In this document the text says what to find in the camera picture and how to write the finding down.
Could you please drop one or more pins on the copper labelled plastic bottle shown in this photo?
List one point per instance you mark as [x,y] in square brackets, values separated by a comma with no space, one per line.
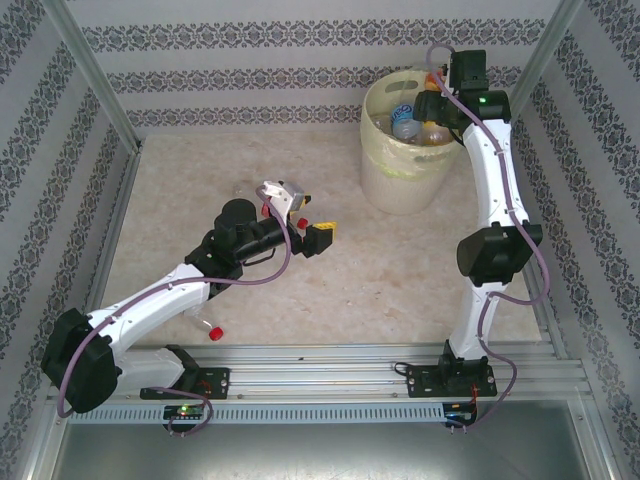
[439,136]

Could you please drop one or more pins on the clear bottle blue cap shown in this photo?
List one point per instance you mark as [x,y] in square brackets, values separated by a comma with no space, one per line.
[406,131]

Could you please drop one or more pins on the blue Pocari Sweat bottle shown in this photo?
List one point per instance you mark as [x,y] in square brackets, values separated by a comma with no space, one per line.
[402,112]

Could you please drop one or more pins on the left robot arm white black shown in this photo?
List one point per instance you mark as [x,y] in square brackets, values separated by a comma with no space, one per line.
[150,300]

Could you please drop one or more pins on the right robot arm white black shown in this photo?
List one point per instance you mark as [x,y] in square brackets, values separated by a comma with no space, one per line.
[495,175]

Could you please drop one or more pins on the white ribbed plastic bin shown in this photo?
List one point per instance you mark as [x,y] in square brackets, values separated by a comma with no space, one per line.
[400,190]

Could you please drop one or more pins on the clear bottle red cap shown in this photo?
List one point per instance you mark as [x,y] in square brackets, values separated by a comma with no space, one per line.
[215,334]

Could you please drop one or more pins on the small circuit board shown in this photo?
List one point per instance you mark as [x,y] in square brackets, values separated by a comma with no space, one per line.
[460,415]
[185,412]

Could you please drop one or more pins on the grey metal sheet panel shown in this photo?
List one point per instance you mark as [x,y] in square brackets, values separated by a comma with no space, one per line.
[325,455]

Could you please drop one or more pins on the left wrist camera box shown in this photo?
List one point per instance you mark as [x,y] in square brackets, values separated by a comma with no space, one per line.
[282,197]

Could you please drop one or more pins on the aluminium frame post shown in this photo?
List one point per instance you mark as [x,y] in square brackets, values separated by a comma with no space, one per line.
[90,75]
[45,440]
[550,50]
[600,440]

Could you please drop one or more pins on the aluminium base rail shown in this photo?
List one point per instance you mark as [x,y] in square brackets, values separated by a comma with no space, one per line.
[325,375]

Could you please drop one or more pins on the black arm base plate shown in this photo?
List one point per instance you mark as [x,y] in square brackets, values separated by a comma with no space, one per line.
[420,382]
[215,382]

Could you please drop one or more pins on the aluminium side rail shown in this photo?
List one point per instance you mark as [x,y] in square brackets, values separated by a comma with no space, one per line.
[545,325]

